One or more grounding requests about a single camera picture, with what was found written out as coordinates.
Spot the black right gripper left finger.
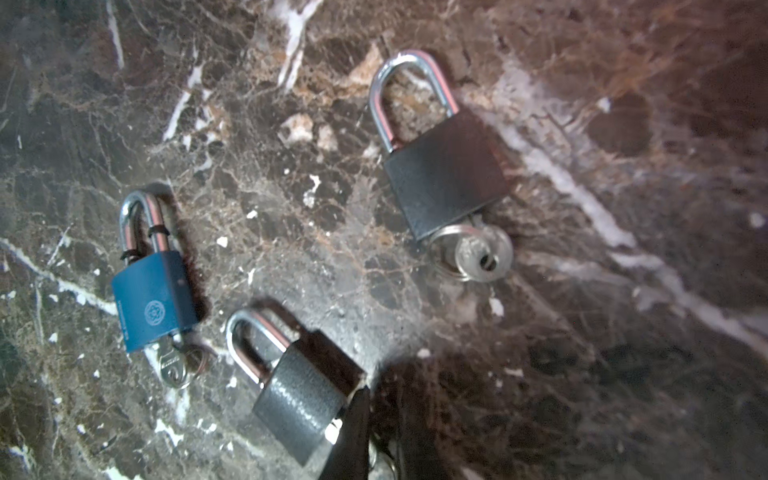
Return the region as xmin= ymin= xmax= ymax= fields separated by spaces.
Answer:
xmin=319 ymin=387 xmax=371 ymax=480

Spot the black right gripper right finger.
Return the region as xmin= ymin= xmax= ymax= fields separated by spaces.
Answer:
xmin=394 ymin=390 xmax=454 ymax=480

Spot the small black padlock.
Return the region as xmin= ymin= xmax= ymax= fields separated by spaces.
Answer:
xmin=367 ymin=49 xmax=515 ymax=284
xmin=226 ymin=304 xmax=367 ymax=466

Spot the blue padlock with keys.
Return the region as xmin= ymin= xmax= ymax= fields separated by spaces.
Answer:
xmin=112 ymin=189 xmax=205 ymax=389

